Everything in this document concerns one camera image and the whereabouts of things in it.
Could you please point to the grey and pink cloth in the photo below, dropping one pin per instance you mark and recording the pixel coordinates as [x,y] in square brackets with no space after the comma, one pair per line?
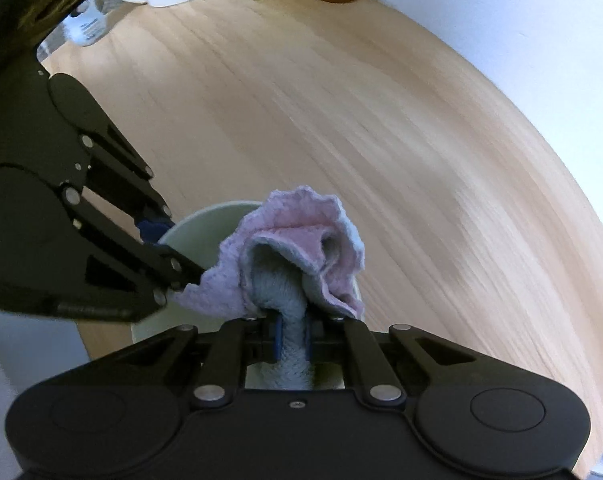
[291,240]

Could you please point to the small plastic bottle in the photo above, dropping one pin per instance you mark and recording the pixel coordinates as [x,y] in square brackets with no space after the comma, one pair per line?
[85,27]

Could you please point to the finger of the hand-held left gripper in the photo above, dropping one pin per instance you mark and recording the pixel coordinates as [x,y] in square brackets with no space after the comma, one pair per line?
[174,264]
[152,231]

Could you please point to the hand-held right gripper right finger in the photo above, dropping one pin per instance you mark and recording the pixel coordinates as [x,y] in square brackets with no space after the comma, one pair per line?
[309,340]

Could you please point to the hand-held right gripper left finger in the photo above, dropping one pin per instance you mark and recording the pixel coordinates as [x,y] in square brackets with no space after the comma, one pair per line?
[276,337]

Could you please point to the pale green bowl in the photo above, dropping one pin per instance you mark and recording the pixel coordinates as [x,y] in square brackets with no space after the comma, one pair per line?
[206,230]

